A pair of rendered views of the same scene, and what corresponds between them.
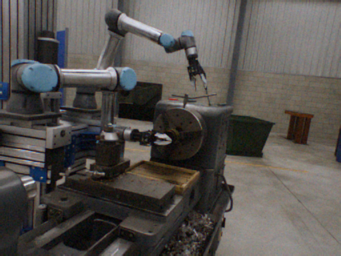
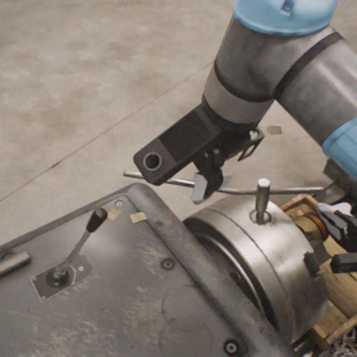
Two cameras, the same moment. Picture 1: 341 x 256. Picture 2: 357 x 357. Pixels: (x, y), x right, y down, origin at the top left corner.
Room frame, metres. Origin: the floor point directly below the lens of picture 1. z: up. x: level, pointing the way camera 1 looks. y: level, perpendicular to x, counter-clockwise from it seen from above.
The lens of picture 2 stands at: (2.06, 0.10, 1.82)
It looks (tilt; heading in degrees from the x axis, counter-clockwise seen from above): 46 degrees down; 216
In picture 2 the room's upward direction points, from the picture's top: straight up
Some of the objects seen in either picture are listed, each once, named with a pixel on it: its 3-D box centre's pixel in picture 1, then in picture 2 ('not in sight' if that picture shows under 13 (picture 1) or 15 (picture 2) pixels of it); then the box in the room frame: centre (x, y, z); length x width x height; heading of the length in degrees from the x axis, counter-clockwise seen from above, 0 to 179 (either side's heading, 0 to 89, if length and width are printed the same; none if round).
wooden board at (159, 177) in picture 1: (159, 175); (313, 261); (1.37, 0.04, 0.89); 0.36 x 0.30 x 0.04; 70
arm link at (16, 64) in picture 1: (26, 75); not in sight; (1.24, 0.68, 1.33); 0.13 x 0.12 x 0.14; 45
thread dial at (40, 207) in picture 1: (42, 218); not in sight; (0.90, 0.43, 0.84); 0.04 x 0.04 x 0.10; 70
